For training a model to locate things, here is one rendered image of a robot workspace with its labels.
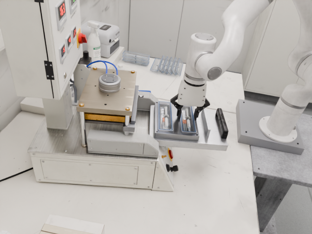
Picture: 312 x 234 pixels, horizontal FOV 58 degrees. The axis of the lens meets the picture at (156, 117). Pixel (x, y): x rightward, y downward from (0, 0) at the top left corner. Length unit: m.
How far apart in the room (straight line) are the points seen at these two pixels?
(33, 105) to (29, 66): 0.66
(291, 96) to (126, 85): 0.74
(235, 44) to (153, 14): 2.56
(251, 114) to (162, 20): 2.09
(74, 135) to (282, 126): 0.95
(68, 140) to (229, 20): 0.69
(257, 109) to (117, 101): 0.91
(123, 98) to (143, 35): 2.57
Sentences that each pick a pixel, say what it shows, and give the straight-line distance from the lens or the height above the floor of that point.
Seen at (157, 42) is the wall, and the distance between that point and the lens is 3.51.
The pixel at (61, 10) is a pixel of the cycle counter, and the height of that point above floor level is 1.40.
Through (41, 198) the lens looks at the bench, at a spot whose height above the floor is 0.75.
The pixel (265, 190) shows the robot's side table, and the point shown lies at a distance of 1.78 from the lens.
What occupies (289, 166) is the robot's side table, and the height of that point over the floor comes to 0.75.
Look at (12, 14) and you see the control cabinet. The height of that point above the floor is 1.40.
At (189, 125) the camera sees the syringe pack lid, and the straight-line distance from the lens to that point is 1.07.
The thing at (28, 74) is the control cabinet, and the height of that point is 1.23.
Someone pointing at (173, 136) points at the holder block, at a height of 0.98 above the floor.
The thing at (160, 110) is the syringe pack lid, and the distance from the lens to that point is 1.12.
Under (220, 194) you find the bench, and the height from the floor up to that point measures 0.75.
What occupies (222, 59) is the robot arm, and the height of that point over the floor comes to 1.31.
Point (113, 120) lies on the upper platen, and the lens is 1.00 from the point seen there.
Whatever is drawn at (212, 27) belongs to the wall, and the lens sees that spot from 3.39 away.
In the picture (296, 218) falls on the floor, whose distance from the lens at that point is 2.32.
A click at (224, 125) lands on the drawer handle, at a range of 1.11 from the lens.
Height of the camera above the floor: 1.67
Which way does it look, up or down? 38 degrees down
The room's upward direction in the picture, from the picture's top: 7 degrees clockwise
